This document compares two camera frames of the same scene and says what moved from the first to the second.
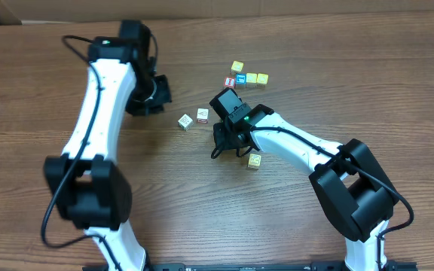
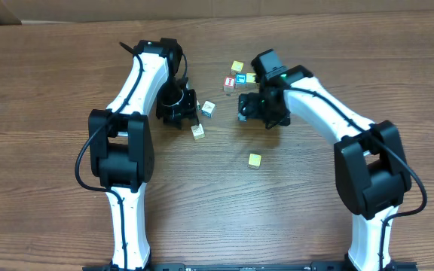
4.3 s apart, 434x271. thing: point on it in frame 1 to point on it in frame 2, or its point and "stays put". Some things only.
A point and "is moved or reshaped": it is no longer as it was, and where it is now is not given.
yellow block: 254,161 stays put
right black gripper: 221,136 to 245,109
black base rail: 276,266 stays put
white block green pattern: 185,122 is moved or reshaped
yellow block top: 237,65 stays put
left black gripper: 157,96 to 179,114
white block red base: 202,115 to 198,132
